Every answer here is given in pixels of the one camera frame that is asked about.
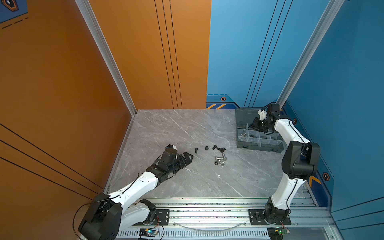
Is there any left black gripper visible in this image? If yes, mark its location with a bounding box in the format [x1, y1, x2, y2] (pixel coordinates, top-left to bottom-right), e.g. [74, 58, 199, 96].
[167, 151, 194, 175]

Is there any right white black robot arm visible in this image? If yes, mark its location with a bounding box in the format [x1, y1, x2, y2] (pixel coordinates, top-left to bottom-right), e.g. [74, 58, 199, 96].
[251, 104, 321, 225]

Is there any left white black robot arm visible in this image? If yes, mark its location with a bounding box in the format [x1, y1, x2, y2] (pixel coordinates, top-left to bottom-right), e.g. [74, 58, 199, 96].
[74, 145, 194, 240]

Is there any grey compartment organizer box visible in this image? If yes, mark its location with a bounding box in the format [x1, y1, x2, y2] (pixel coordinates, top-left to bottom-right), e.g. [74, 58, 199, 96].
[235, 109, 284, 153]

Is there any left green circuit board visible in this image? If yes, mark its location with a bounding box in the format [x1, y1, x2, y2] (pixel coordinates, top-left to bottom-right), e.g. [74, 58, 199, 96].
[138, 228, 160, 239]

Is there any green circuit board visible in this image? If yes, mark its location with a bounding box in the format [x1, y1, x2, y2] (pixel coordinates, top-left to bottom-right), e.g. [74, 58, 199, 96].
[138, 228, 160, 239]
[267, 228, 291, 240]

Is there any right green circuit board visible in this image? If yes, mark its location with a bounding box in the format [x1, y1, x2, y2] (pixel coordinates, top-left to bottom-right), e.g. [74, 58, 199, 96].
[267, 228, 291, 240]

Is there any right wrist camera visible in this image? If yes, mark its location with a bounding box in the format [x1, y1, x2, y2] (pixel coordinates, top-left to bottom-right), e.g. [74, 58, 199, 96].
[258, 110, 268, 121]

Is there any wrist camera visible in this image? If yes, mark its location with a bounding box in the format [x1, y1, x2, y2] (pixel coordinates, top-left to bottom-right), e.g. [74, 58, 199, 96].
[166, 145, 177, 151]
[258, 110, 268, 121]

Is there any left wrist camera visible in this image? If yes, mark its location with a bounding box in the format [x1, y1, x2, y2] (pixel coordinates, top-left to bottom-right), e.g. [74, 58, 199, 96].
[166, 145, 177, 151]

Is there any aluminium rail frame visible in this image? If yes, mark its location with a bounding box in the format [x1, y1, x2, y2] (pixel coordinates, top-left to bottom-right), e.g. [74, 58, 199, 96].
[78, 196, 344, 240]

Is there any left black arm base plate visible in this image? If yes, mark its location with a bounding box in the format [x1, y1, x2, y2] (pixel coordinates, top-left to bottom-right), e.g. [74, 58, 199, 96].
[134, 209, 170, 226]

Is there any clear curved cable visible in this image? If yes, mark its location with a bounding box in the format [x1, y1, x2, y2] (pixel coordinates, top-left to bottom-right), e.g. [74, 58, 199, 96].
[170, 220, 248, 232]

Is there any right aluminium corner post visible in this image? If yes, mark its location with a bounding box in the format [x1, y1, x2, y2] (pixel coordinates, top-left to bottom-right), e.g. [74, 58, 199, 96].
[277, 0, 345, 110]

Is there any aluminium corner post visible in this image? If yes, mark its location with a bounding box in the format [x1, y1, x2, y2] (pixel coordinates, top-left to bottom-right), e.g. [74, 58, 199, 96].
[75, 0, 137, 117]
[277, 0, 345, 110]

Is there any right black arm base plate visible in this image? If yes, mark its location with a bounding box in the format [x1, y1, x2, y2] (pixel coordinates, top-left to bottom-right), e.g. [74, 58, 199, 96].
[248, 209, 292, 226]

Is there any left aluminium corner post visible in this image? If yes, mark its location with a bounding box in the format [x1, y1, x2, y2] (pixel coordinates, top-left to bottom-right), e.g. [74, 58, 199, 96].
[75, 0, 137, 117]

